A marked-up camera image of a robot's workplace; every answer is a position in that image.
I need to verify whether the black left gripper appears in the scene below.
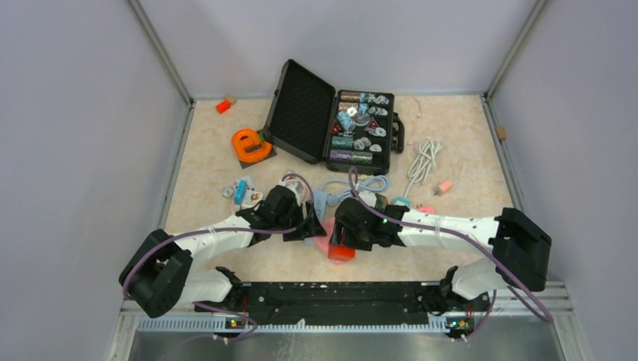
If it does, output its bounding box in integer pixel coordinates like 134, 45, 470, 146
273, 201, 324, 242

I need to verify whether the red cube socket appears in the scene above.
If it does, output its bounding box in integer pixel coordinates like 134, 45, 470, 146
328, 245, 356, 262

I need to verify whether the pink triangular power strip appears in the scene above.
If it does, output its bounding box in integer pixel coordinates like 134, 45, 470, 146
304, 217, 335, 256

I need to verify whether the small blue plug adapter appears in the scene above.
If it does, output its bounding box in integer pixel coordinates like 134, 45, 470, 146
233, 180, 248, 205

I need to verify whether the teal power strip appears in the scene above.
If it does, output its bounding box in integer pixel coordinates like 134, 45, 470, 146
392, 196, 411, 208

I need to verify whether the small pink plug adapter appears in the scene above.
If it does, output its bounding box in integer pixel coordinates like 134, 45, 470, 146
434, 180, 453, 196

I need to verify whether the dark green cube socket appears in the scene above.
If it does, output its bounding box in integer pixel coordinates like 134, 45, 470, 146
375, 193, 388, 211

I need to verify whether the light blue power strip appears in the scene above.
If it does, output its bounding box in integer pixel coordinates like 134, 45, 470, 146
313, 189, 328, 221

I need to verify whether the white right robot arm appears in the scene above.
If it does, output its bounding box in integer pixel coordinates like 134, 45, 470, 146
335, 198, 552, 310

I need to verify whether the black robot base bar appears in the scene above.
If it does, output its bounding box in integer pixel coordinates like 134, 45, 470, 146
194, 281, 490, 326

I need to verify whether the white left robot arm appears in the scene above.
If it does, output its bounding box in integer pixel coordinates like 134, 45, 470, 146
119, 181, 327, 318

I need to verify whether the white cube socket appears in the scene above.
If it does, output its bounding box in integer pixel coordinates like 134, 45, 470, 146
250, 192, 263, 203

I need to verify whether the light blue plug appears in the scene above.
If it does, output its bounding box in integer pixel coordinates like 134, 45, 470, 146
327, 194, 340, 207

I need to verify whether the orange tape dispenser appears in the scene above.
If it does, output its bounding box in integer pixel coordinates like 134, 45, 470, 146
231, 129, 273, 165

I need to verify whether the black open carrying case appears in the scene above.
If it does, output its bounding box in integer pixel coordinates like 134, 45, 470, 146
263, 59, 406, 175

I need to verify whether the small red block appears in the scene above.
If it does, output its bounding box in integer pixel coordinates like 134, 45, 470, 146
215, 100, 233, 114

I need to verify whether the small wooden block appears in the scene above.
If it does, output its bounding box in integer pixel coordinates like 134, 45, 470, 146
224, 94, 237, 105

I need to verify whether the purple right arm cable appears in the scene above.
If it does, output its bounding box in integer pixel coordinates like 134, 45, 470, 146
348, 166, 555, 342

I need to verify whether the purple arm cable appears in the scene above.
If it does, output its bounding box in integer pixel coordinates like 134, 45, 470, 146
348, 166, 555, 342
120, 171, 315, 344

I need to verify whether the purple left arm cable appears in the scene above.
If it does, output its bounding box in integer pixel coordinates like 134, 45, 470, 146
120, 171, 315, 344

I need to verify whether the light blue cable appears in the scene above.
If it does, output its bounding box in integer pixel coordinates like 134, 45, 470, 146
318, 174, 392, 203

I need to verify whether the white coiled cable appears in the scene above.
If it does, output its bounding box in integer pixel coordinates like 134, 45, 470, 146
403, 138, 445, 199

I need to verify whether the wooden block on rail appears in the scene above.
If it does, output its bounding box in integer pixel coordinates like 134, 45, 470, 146
495, 126, 507, 141

